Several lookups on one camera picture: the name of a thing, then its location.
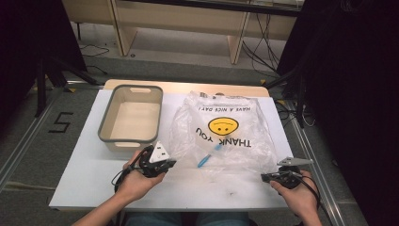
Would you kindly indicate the person's left hand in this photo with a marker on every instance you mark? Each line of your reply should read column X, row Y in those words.
column 135, row 185

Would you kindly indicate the person's right hand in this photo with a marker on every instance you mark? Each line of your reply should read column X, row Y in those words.
column 302, row 201

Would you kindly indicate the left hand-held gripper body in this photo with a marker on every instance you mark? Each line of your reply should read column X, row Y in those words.
column 156, row 155

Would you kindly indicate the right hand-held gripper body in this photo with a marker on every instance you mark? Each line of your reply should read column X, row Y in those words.
column 290, row 177

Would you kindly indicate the black tripod stand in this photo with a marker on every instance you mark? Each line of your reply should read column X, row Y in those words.
column 301, row 94
column 40, row 91

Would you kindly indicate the clear plastic bag smiley print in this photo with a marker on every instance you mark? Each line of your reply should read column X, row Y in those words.
column 244, row 125

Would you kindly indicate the person's blue jeans legs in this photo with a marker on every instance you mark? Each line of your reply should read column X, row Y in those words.
column 150, row 219

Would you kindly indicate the metal floor rail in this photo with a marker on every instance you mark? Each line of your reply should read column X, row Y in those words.
column 306, row 147
column 26, row 139

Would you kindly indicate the black curtain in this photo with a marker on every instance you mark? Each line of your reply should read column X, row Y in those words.
column 31, row 31
column 360, row 94

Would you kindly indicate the blue and grey toothbrush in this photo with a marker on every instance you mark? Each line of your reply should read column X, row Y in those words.
column 204, row 161

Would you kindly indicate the beige wooden bench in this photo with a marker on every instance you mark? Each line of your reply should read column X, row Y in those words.
column 175, row 22

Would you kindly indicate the beige storage bin grey rim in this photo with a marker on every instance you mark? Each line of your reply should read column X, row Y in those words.
column 135, row 119

